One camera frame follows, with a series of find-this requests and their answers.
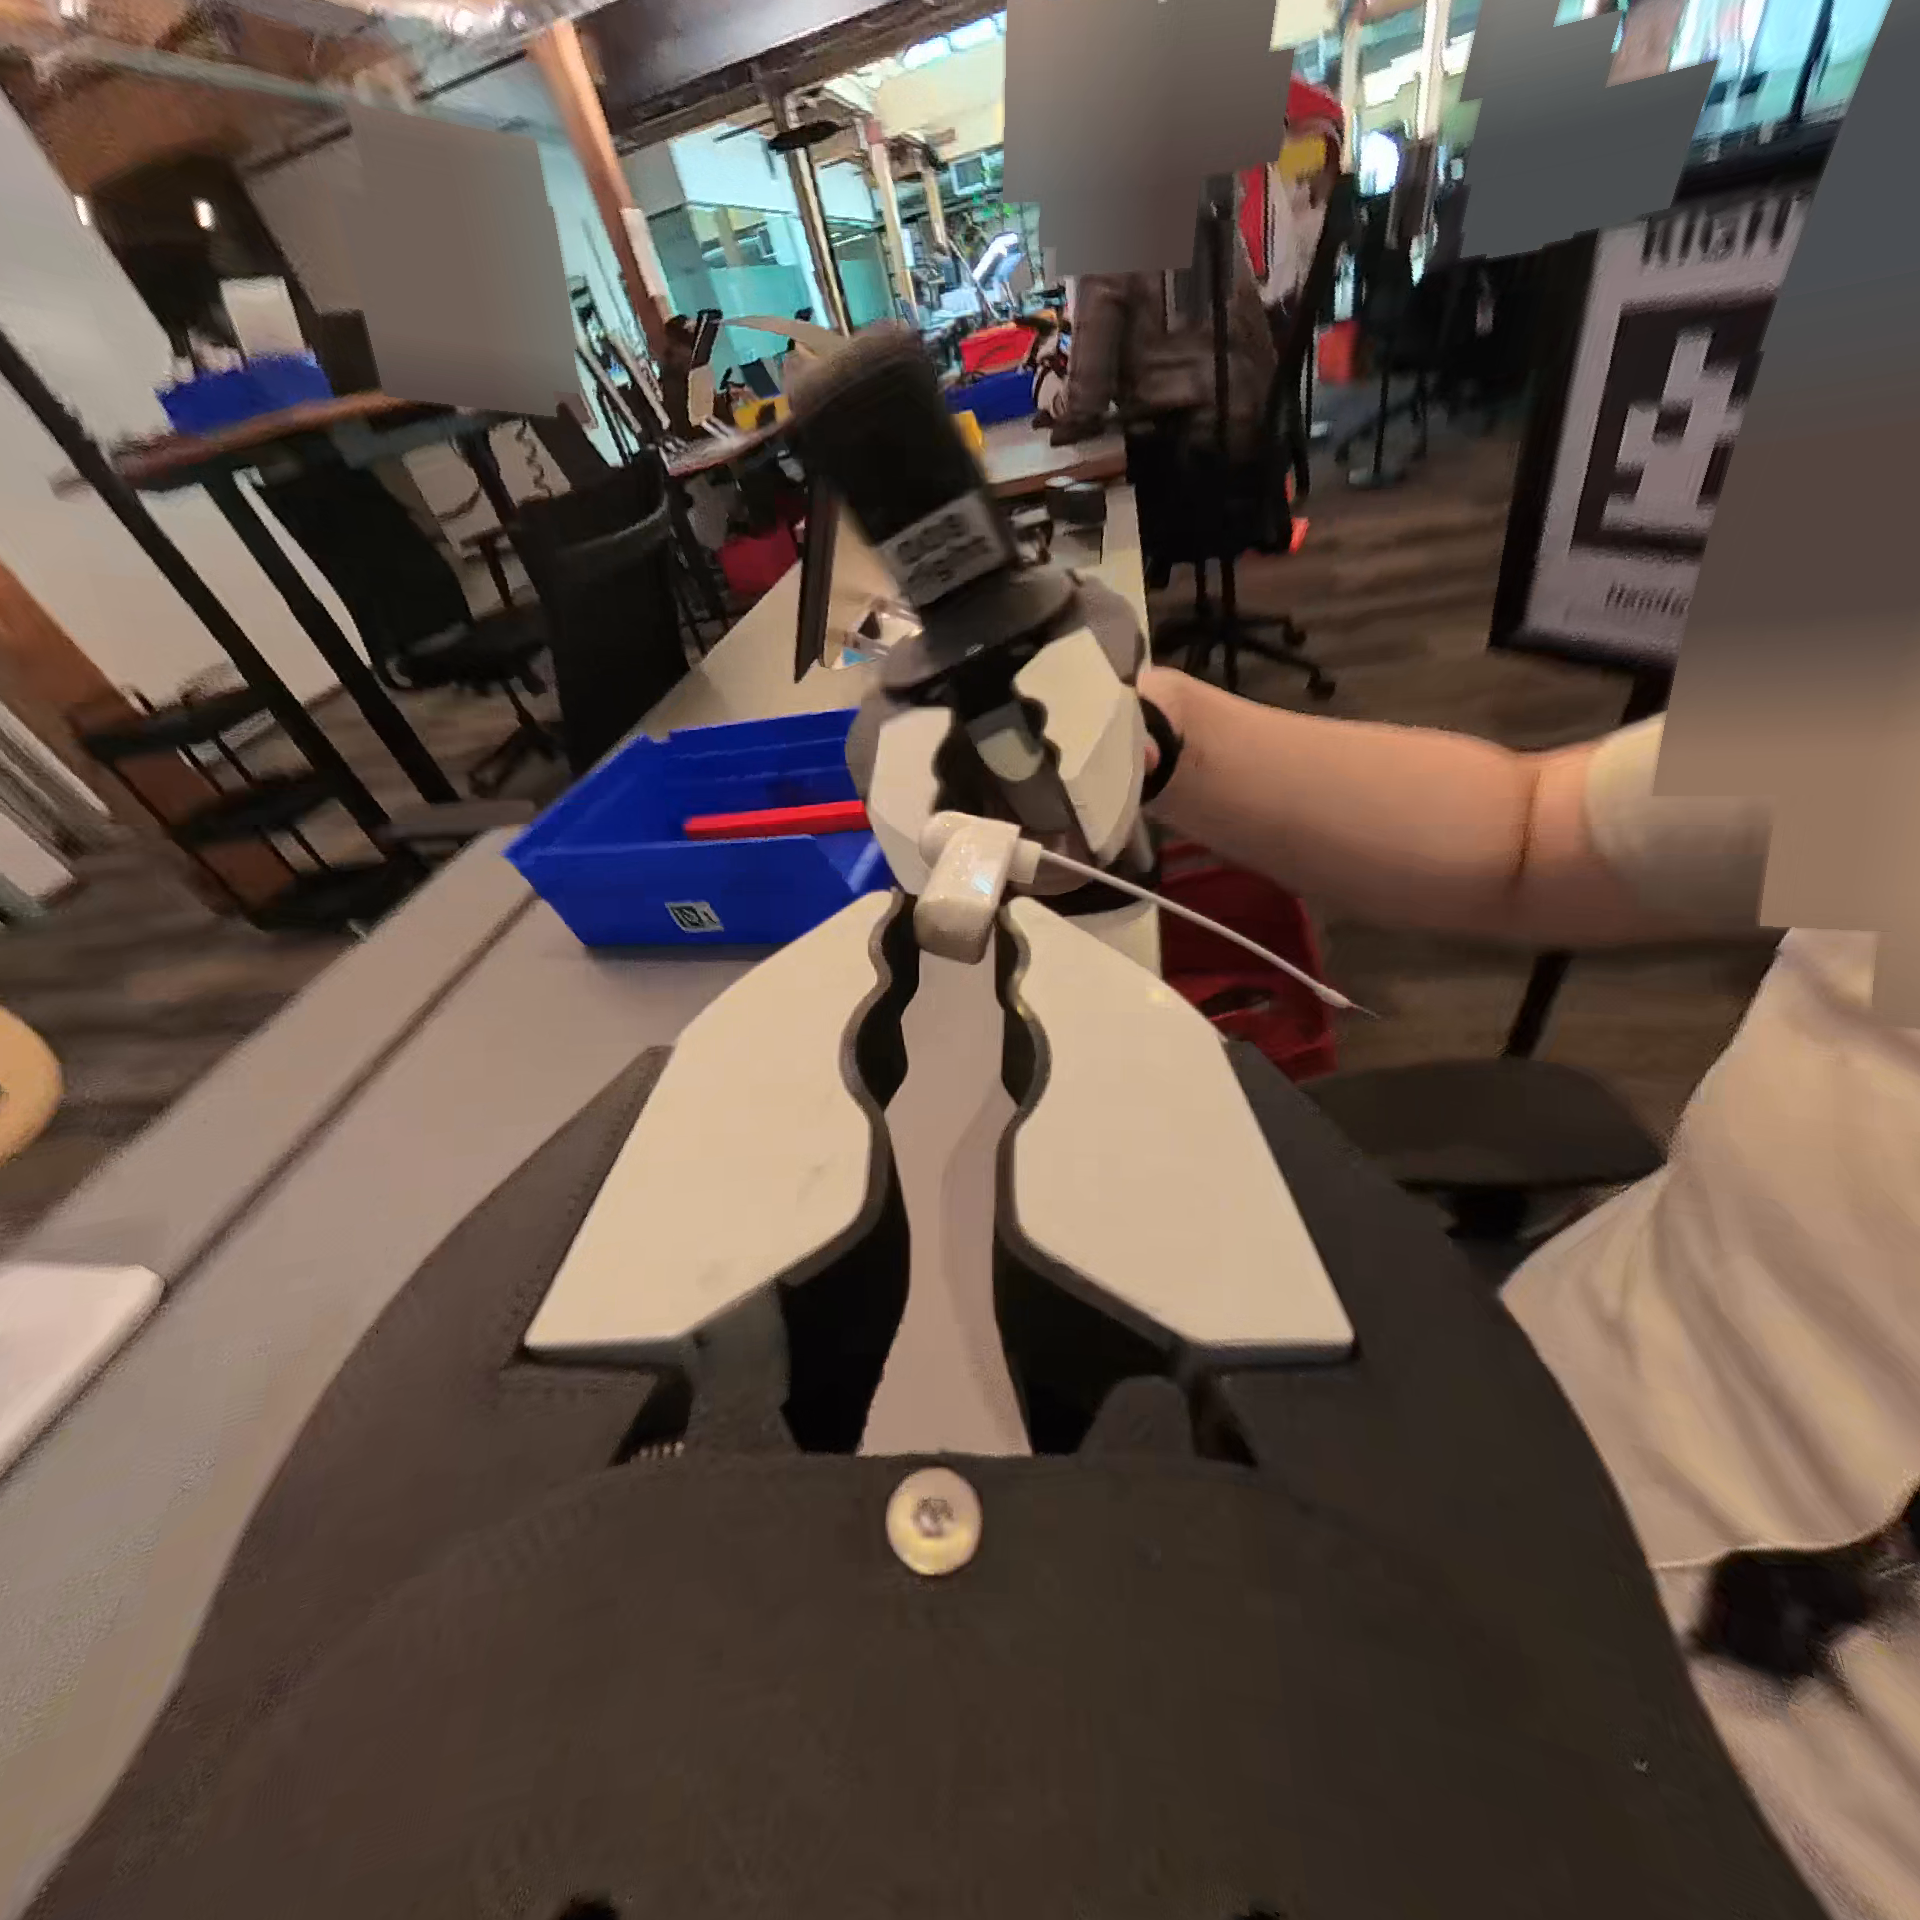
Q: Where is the person's right forearm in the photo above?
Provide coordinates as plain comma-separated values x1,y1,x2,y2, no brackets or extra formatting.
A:
1246,683,1615,952

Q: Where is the white document stand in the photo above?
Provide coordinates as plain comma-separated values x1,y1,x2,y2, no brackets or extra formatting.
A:
0,1259,168,1479

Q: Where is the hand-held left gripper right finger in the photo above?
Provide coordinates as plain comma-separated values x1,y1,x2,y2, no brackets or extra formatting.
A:
985,893,1355,1457

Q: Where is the wooden top high table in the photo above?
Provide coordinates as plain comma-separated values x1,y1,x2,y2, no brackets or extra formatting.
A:
48,390,515,928

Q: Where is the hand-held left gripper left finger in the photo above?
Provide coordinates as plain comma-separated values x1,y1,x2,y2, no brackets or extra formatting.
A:
524,892,920,1453

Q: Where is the person's right hand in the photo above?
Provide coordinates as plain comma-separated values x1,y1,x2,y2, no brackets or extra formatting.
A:
1133,661,1252,860

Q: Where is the person in white shirt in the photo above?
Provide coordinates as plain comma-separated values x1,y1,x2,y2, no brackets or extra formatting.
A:
1499,721,1920,1920

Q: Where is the red plastic bar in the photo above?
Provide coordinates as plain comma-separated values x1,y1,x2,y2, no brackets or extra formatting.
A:
681,797,873,839

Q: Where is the small white plastic piece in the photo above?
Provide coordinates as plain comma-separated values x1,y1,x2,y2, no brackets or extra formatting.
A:
909,811,1383,1024

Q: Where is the black white marker poster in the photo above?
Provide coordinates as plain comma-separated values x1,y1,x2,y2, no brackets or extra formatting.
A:
1488,181,1824,675

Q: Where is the black shoulder strap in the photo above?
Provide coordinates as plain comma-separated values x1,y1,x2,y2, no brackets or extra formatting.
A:
1690,1539,1920,1689

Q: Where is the red plastic crate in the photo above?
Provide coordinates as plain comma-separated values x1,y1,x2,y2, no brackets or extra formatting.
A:
1154,847,1342,1084

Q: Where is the grey desk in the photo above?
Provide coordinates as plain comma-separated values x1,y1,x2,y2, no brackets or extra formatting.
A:
0,479,1166,1920

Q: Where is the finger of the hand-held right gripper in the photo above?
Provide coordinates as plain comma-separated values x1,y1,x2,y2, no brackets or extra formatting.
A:
1017,627,1154,867
851,695,978,893

